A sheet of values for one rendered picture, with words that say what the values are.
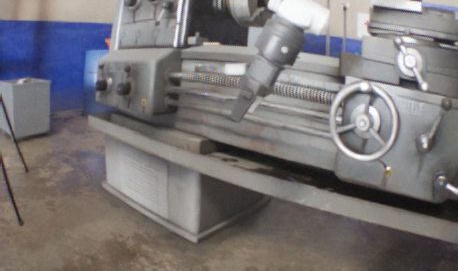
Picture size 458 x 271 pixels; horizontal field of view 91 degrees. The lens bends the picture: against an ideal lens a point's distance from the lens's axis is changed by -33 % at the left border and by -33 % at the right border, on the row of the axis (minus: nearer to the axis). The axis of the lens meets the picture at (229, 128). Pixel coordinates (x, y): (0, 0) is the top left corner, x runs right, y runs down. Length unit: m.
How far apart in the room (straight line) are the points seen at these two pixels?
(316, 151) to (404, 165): 0.39
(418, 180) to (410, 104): 0.21
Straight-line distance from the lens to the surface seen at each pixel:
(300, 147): 1.12
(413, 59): 0.74
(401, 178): 0.87
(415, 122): 0.84
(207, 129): 1.32
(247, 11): 1.37
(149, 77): 1.30
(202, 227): 1.45
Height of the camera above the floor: 0.80
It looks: 12 degrees down
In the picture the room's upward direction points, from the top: 5 degrees clockwise
